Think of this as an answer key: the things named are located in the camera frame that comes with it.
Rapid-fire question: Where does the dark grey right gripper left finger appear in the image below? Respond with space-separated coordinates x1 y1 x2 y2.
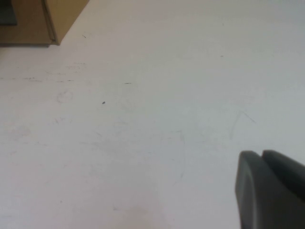
234 150 270 229

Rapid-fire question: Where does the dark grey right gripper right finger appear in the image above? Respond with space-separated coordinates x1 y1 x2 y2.
261 149 305 229

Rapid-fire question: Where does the lower cardboard drawer with window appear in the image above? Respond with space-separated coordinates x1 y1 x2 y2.
41 0 90 46

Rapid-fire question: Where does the brown cardboard windowed drawer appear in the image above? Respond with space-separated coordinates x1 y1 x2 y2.
0 0 53 47

